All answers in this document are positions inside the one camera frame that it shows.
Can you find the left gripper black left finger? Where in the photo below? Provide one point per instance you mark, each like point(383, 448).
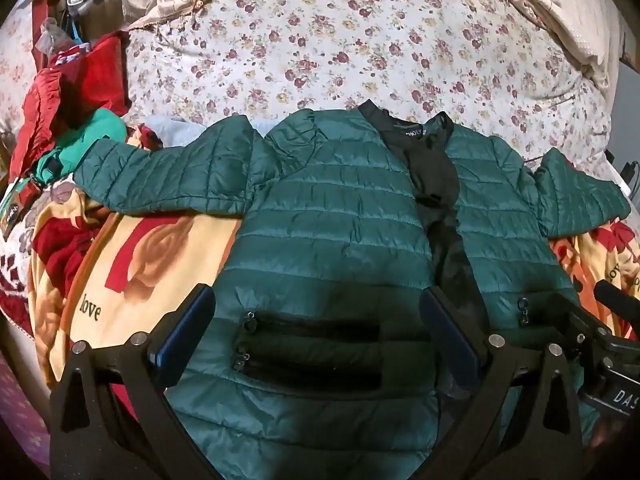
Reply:
point(110, 415)

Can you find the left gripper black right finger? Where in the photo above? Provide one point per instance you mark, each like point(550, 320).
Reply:
point(521, 420)

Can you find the green quilted puffer jacket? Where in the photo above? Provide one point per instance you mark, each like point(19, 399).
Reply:
point(317, 364)

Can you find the yellow red rose blanket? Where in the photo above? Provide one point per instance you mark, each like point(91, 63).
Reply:
point(101, 276)

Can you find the teal green garment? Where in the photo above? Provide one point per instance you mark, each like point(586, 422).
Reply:
point(72, 146)

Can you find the light grey fleece garment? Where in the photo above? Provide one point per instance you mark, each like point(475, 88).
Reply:
point(174, 131)

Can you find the red garment pile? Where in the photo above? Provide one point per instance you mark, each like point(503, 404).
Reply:
point(64, 96)

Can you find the white floral quilt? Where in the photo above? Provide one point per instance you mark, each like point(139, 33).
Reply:
point(480, 61)

